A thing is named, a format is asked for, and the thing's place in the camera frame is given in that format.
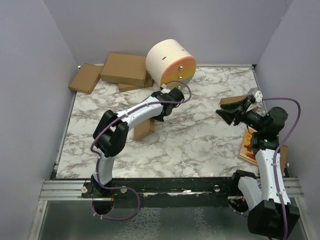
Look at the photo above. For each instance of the cardboard box under book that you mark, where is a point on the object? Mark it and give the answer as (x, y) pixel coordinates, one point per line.
(283, 158)

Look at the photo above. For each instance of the large folded cardboard box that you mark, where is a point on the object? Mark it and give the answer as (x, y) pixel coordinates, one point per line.
(124, 69)

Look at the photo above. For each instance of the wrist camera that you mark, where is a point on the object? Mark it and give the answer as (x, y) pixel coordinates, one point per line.
(255, 97)
(164, 89)

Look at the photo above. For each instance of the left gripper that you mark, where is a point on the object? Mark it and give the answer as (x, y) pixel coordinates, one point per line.
(159, 118)

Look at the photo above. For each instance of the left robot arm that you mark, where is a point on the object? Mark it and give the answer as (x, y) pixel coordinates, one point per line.
(110, 135)

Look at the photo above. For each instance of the orange paperback book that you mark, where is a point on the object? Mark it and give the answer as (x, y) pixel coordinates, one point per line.
(246, 151)

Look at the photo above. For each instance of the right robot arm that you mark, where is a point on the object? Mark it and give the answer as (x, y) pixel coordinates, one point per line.
(270, 211)

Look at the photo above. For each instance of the small folded cardboard box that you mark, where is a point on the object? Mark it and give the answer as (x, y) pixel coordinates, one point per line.
(230, 103)

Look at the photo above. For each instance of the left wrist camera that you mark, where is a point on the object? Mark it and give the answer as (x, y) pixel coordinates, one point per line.
(164, 89)

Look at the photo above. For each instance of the round cream drawer cabinet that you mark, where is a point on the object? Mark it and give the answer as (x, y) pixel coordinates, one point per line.
(171, 64)

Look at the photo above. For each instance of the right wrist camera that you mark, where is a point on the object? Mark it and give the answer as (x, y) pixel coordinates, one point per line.
(255, 97)

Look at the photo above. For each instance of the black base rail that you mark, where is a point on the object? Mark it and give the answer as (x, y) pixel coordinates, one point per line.
(164, 192)

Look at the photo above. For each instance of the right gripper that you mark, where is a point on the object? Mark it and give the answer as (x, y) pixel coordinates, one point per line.
(230, 115)

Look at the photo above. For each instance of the cardboard box under large box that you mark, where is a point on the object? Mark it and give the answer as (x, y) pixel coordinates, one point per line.
(127, 87)

